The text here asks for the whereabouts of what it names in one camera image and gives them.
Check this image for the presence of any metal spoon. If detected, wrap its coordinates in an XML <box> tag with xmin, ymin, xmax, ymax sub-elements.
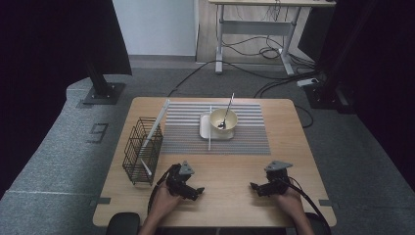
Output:
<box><xmin>217</xmin><ymin>92</ymin><xmax>236</xmax><ymax>130</ymax></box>

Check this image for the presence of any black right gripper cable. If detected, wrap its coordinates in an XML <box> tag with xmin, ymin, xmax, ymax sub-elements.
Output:
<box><xmin>286</xmin><ymin>175</ymin><xmax>330</xmax><ymax>228</ymax></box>

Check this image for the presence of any white square plate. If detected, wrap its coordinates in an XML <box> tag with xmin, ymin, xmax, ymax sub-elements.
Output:
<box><xmin>199</xmin><ymin>112</ymin><xmax>236</xmax><ymax>141</ymax></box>

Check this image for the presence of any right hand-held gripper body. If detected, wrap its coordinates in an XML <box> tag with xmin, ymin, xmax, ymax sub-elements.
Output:
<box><xmin>263</xmin><ymin>160</ymin><xmax>294</xmax><ymax>198</ymax></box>

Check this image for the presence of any long black floor cable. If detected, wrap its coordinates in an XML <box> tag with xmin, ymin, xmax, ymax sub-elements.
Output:
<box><xmin>166</xmin><ymin>59</ymin><xmax>322</xmax><ymax>98</ymax></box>

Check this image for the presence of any person's right knee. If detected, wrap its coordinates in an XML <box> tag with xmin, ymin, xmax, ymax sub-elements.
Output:
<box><xmin>306</xmin><ymin>212</ymin><xmax>332</xmax><ymax>235</ymax></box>

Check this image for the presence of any dark curtain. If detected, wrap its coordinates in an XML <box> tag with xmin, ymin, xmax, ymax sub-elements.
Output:
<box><xmin>297</xmin><ymin>0</ymin><xmax>415</xmax><ymax>182</ymax></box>
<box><xmin>0</xmin><ymin>0</ymin><xmax>133</xmax><ymax>199</ymax></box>

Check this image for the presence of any tangle of black floor cables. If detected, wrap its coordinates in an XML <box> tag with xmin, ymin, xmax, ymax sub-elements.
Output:
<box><xmin>221</xmin><ymin>33</ymin><xmax>319</xmax><ymax>71</ymax></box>

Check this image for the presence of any black wire basket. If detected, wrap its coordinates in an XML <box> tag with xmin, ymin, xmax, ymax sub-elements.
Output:
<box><xmin>121</xmin><ymin>116</ymin><xmax>164</xmax><ymax>187</ymax></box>

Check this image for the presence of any person's left knee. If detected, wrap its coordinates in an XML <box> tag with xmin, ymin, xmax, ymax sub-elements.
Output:
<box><xmin>105</xmin><ymin>211</ymin><xmax>142</xmax><ymax>235</ymax></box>

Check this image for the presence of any cream bowl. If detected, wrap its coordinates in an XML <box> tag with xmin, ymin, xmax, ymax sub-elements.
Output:
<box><xmin>208</xmin><ymin>108</ymin><xmax>240</xmax><ymax>135</ymax></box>

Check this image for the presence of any white chopstick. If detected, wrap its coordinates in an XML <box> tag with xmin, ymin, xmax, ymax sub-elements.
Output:
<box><xmin>141</xmin><ymin>98</ymin><xmax>171</xmax><ymax>149</ymax></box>
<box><xmin>207</xmin><ymin>104</ymin><xmax>213</xmax><ymax>152</ymax></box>
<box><xmin>139</xmin><ymin>158</ymin><xmax>153</xmax><ymax>177</ymax></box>

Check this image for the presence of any white power strip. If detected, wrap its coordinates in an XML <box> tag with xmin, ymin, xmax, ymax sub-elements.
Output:
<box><xmin>296</xmin><ymin>77</ymin><xmax>320</xmax><ymax>88</ymax></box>

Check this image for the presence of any white desk with metal legs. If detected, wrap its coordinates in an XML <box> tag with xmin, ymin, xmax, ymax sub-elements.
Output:
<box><xmin>207</xmin><ymin>0</ymin><xmax>338</xmax><ymax>76</ymax></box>

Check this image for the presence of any looped black floor cable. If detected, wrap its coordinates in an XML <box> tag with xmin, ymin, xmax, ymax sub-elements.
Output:
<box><xmin>294</xmin><ymin>104</ymin><xmax>315</xmax><ymax>129</ymax></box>

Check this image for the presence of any black metal stand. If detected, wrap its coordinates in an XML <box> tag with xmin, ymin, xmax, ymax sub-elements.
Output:
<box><xmin>82</xmin><ymin>60</ymin><xmax>127</xmax><ymax>106</ymax></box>
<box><xmin>302</xmin><ymin>0</ymin><xmax>381</xmax><ymax>115</ymax></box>

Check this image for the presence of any grey striped placemat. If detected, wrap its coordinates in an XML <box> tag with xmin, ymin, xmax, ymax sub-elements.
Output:
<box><xmin>160</xmin><ymin>101</ymin><xmax>272</xmax><ymax>157</ymax></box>

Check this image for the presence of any person's knee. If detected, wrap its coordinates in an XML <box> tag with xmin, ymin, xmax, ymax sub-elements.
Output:
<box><xmin>105</xmin><ymin>211</ymin><xmax>142</xmax><ymax>235</ymax></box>
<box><xmin>306</xmin><ymin>212</ymin><xmax>332</xmax><ymax>235</ymax></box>

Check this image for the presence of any person's right hand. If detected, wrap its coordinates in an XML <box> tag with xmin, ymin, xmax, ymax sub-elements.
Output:
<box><xmin>274</xmin><ymin>187</ymin><xmax>305</xmax><ymax>223</ymax></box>

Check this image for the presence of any person's left hand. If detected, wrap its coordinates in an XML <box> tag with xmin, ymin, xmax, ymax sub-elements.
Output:
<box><xmin>150</xmin><ymin>184</ymin><xmax>184</xmax><ymax>224</ymax></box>

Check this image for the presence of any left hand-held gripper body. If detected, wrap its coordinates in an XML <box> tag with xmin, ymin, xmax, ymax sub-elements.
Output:
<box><xmin>165</xmin><ymin>160</ymin><xmax>197</xmax><ymax>199</ymax></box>

